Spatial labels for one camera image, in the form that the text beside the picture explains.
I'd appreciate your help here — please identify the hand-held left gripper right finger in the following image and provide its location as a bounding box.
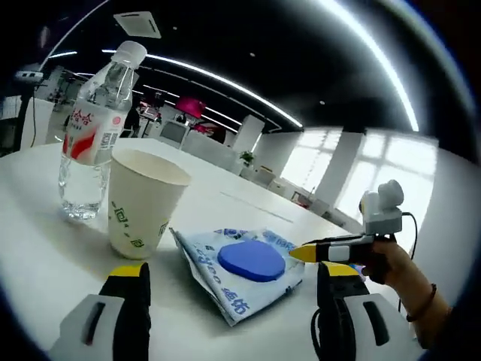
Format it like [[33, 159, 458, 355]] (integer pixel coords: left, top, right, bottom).
[[310, 261, 422, 361]]

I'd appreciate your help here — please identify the white paper cup item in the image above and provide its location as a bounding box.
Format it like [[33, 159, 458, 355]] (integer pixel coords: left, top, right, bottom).
[[107, 148, 192, 260]]

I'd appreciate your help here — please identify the small window with blinds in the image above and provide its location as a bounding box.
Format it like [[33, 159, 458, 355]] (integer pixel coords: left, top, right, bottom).
[[291, 129, 339, 196]]

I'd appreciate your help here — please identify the dark bead bracelet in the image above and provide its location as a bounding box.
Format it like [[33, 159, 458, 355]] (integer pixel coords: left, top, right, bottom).
[[406, 284, 439, 323]]

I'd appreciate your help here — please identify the white blue-print pouch item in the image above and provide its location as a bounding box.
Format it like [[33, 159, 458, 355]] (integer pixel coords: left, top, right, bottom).
[[168, 225, 305, 327]]

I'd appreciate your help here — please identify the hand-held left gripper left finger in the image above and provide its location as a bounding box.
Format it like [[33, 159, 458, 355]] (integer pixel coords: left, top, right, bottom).
[[50, 262, 152, 361]]

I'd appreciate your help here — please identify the red hanging screen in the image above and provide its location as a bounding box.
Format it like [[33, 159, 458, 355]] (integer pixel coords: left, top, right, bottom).
[[176, 96, 207, 117]]

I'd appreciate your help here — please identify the white table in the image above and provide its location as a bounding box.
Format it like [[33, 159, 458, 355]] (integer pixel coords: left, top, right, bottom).
[[0, 137, 418, 361]]

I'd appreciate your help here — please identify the white square-back chair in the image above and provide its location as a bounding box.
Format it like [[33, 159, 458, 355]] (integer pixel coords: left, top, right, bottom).
[[161, 122, 189, 150]]

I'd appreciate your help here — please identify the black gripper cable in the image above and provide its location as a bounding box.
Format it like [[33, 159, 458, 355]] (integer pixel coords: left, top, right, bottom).
[[401, 212, 419, 262]]

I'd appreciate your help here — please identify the ceiling air conditioner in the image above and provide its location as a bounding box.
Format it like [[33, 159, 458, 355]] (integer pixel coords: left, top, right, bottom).
[[113, 11, 162, 39]]

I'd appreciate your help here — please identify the clear water bottle item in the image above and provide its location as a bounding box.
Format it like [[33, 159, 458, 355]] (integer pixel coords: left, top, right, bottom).
[[56, 40, 147, 221]]

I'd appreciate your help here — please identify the person's right hand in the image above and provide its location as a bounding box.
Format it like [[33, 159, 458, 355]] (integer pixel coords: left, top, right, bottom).
[[370, 240, 435, 317]]

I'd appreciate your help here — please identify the blue round disc item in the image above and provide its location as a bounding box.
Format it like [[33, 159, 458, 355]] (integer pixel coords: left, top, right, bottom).
[[216, 241, 286, 283]]

